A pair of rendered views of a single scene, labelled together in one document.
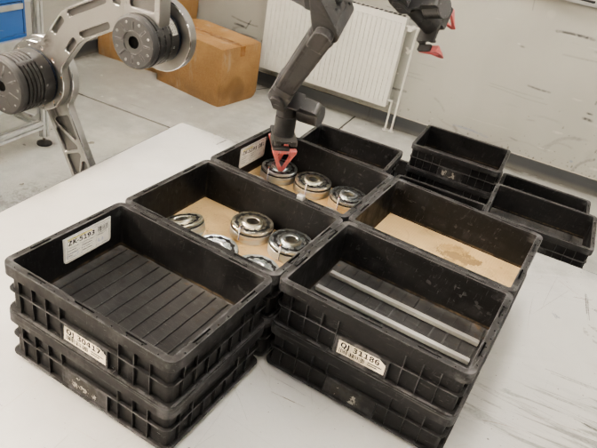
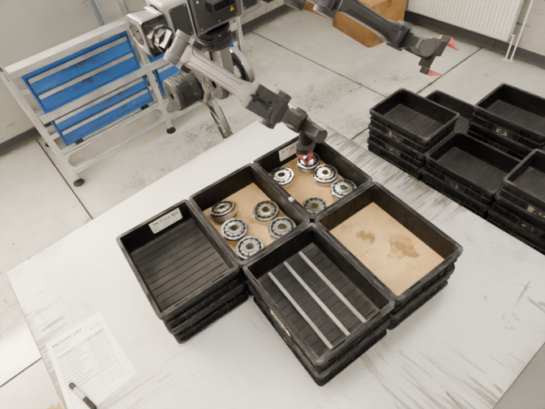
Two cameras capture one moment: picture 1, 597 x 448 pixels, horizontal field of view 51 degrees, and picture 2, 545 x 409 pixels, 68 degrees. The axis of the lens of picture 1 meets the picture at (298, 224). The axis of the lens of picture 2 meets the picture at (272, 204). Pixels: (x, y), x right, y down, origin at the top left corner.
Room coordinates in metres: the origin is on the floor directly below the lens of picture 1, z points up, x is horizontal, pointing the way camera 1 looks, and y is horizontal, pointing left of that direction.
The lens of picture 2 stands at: (0.46, -0.53, 2.05)
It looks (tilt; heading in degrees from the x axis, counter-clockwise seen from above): 49 degrees down; 38
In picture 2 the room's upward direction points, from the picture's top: 10 degrees counter-clockwise
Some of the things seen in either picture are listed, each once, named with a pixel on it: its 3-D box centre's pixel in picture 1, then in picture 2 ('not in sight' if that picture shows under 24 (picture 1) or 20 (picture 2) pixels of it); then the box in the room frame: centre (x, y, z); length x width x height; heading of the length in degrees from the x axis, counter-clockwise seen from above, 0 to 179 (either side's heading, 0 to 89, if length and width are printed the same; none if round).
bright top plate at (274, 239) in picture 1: (290, 242); (281, 227); (1.20, 0.01, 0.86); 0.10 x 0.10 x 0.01
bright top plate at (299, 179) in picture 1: (313, 180); (325, 173); (1.52, -0.02, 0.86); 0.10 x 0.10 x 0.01
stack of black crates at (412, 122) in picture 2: (338, 194); (407, 142); (2.39, -0.15, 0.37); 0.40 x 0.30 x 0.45; 70
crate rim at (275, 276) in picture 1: (236, 214); (246, 210); (1.18, 0.14, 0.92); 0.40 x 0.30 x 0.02; 65
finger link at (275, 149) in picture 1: (282, 154); (306, 153); (1.55, 0.08, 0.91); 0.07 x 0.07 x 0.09; 14
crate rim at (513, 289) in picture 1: (446, 231); (384, 235); (1.28, -0.35, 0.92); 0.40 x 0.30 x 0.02; 65
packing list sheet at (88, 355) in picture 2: not in sight; (87, 360); (0.50, 0.42, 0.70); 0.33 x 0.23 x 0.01; 70
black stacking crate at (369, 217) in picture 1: (441, 249); (383, 244); (1.28, -0.35, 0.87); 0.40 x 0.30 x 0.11; 65
